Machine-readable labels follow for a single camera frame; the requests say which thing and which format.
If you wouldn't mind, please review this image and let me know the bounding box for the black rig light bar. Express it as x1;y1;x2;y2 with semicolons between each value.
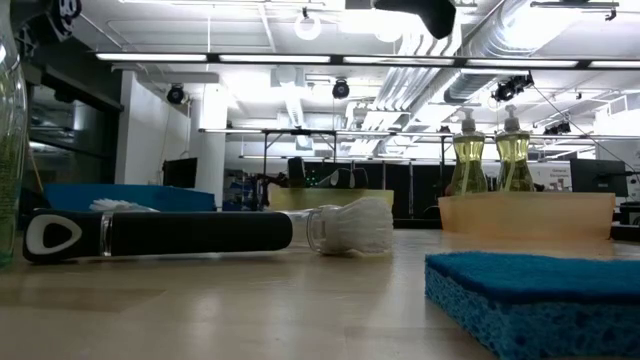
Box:
94;51;640;70

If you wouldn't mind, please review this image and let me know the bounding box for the black handle round bristle brush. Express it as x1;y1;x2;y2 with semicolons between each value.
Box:
315;167;352;190
22;196;395;265

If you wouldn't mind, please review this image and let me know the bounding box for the black chair backrest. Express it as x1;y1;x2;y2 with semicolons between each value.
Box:
287;155;308;190

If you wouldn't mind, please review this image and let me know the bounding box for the yellow plastic bin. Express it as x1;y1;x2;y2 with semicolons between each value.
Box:
269;187;396;214

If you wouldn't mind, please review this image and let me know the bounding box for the black computer monitor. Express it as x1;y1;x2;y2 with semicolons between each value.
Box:
569;158;630;198
161;156;199;190

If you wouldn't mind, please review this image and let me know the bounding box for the black background workstation frame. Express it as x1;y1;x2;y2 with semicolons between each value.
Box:
198;127;474;191

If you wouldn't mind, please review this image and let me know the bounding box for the blue two-tone sponge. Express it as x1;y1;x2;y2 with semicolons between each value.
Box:
423;251;640;360

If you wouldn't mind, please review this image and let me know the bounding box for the blue plastic bin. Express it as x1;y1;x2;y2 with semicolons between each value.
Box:
43;182;217;214

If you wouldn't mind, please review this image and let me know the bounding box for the round white ceiling lamp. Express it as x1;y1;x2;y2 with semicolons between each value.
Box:
293;10;322;42

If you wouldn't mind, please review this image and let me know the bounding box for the orange plastic bin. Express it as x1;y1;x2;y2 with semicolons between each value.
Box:
438;191;617;241

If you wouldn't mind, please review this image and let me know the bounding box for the black ceiling spotlight cluster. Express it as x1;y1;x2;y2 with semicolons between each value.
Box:
492;72;535;104

